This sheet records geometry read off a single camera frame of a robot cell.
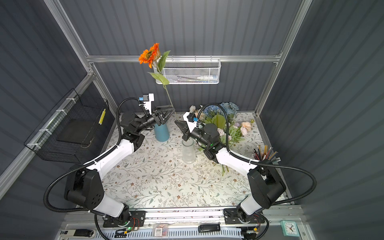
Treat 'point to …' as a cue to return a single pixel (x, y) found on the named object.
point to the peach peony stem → (247, 125)
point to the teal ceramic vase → (161, 132)
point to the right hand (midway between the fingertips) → (177, 123)
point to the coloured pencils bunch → (266, 154)
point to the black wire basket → (43, 142)
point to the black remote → (211, 227)
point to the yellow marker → (102, 117)
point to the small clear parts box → (160, 230)
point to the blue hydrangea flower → (230, 107)
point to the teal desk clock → (290, 228)
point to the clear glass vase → (189, 154)
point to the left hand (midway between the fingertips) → (174, 108)
